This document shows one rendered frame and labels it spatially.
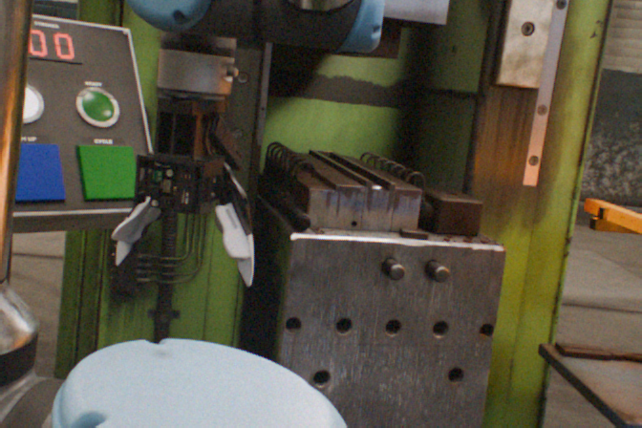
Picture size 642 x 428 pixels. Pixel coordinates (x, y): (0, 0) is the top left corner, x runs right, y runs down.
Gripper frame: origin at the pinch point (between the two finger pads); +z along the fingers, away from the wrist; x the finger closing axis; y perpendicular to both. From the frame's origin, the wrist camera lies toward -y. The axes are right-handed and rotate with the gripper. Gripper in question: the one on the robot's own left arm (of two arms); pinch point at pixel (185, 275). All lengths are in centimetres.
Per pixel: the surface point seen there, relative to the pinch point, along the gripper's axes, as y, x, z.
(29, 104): -11.1, -26.4, -15.4
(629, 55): -700, 167, -69
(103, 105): -18.7, -20.5, -16.0
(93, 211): -11.6, -17.3, -2.8
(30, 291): -235, -159, 93
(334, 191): -45.1, 8.3, -4.6
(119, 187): -14.9, -15.5, -5.8
